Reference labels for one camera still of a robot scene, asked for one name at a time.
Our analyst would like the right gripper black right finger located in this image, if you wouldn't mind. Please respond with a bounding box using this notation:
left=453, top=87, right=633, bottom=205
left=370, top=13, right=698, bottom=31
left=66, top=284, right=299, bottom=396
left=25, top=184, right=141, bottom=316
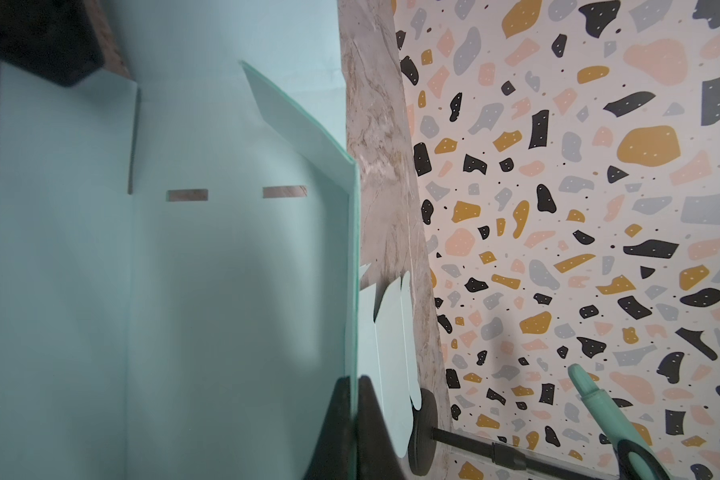
left=357, top=376, right=405, bottom=480

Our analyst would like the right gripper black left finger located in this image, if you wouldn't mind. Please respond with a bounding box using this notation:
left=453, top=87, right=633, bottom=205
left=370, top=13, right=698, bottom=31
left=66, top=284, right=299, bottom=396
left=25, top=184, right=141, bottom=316
left=304, top=377, right=351, bottom=480

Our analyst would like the mint paper box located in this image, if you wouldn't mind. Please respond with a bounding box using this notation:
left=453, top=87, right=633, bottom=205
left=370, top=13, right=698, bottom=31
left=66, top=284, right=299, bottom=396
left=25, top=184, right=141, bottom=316
left=0, top=1, right=359, bottom=479
left=358, top=272, right=422, bottom=458

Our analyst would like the flat mint paper box blank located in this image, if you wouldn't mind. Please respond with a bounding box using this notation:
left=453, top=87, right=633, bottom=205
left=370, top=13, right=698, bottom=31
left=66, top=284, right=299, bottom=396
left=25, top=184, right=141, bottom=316
left=358, top=272, right=422, bottom=458

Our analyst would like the black microphone stand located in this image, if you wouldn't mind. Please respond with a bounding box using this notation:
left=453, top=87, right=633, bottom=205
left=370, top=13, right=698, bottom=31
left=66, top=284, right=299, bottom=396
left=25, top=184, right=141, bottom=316
left=408, top=388, right=625, bottom=479

